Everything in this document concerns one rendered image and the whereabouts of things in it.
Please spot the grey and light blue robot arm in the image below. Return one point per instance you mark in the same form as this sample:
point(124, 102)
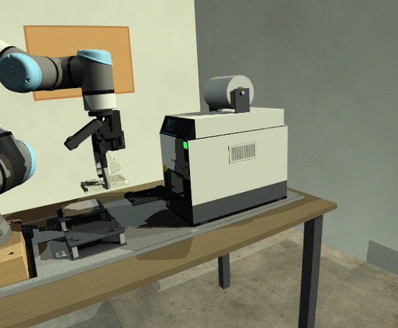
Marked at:
point(22, 72)

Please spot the white roll of foil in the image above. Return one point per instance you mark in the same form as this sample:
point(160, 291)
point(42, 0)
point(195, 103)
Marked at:
point(219, 92)

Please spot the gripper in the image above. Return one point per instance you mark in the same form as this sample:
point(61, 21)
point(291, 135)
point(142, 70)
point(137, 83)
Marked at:
point(107, 139)

